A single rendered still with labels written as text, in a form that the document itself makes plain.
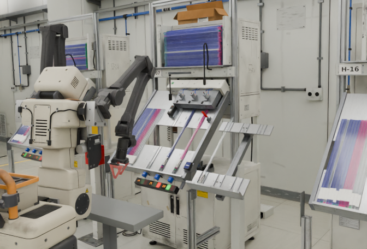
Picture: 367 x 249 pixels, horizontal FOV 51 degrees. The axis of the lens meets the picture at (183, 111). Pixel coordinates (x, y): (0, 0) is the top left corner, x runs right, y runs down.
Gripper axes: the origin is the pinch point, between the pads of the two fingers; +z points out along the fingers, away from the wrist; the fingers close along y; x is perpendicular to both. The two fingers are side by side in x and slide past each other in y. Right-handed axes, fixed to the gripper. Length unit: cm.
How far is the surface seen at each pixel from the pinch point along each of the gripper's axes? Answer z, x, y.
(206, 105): -43, 36, -60
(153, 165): 1.6, 9.8, -47.7
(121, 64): -64, -59, -172
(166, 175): 4.0, 20.8, -36.8
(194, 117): -33, 30, -65
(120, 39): -88, -63, -171
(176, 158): -6, 24, -44
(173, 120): -27, 15, -71
